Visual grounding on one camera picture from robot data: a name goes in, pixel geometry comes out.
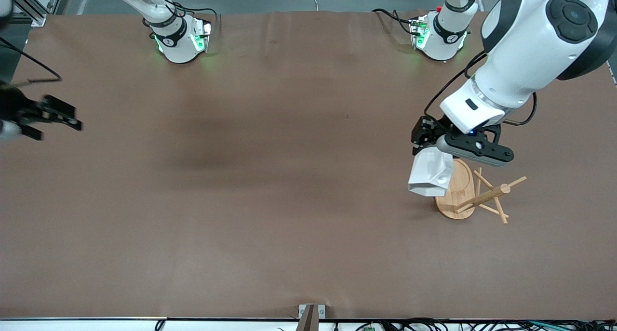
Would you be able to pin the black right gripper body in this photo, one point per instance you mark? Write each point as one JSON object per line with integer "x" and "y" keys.
{"x": 14, "y": 106}

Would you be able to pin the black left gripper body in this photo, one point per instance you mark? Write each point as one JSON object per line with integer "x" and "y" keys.
{"x": 426, "y": 130}

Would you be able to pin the white faceted cup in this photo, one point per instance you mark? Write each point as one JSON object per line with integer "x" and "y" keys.
{"x": 429, "y": 174}

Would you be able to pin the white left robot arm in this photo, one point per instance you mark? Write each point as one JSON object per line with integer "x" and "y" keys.
{"x": 525, "y": 46}

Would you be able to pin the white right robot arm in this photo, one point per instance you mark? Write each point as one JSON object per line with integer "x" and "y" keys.
{"x": 173, "y": 37}

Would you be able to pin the wooden cup rack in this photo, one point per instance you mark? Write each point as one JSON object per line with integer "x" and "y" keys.
{"x": 458, "y": 196}

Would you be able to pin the brown table mat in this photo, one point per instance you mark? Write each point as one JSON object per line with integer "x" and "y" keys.
{"x": 289, "y": 177}

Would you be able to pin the diagonal aluminium frame rail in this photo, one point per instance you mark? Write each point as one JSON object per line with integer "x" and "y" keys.
{"x": 29, "y": 8}

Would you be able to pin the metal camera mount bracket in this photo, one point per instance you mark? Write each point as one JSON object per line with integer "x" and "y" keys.
{"x": 311, "y": 316}

